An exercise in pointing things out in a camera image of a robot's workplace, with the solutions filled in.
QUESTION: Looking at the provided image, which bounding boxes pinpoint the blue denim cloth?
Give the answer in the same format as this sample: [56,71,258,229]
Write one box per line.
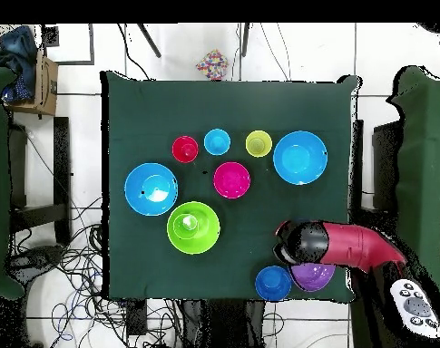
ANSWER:
[0,24,38,104]

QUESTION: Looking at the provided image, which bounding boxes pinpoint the colourful patterned box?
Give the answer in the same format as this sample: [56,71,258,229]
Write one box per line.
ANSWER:
[195,49,230,82]

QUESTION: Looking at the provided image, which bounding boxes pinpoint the red cup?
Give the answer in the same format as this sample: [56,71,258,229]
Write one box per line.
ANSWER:
[171,135,200,164]

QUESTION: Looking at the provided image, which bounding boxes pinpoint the light blue cup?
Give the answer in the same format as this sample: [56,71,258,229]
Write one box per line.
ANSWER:
[203,128,232,157]

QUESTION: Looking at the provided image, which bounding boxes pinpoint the yellow cup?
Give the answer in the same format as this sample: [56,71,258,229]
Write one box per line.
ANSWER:
[245,130,273,159]

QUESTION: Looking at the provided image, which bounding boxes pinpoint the green bowl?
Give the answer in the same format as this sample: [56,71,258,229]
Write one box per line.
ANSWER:
[166,201,221,256]

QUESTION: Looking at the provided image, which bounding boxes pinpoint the black tripod leg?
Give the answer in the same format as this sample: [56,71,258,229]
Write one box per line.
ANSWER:
[240,23,251,58]
[136,23,162,59]

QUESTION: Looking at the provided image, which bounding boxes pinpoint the cardboard box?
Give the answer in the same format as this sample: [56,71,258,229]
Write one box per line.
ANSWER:
[8,53,60,117]

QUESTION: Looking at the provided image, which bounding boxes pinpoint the large light blue bowl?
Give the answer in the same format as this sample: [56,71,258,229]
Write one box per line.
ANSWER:
[123,162,180,218]
[272,130,328,186]

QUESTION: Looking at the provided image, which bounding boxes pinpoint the black stool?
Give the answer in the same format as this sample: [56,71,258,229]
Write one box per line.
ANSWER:
[8,116,73,246]
[371,120,405,212]

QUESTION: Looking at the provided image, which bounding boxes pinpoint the dark green tablecloth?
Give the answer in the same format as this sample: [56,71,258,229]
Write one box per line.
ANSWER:
[101,70,362,302]

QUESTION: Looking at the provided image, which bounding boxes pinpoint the pink bowl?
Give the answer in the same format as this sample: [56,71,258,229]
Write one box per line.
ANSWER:
[212,161,251,200]

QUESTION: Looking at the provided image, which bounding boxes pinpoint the grey pedestal foot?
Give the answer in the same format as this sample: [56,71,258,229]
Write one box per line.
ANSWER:
[6,245,65,278]

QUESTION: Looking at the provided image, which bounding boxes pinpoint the green cup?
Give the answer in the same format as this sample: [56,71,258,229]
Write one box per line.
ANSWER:
[172,213,200,240]

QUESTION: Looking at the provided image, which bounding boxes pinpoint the purple bowl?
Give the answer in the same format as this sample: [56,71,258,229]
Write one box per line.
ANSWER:
[288,263,337,294]

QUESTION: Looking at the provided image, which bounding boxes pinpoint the small dark blue bowl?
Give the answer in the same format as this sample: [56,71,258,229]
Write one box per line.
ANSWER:
[254,265,293,303]

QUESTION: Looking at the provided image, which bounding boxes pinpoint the black cable tangle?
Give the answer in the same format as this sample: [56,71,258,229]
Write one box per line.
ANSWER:
[8,195,186,348]

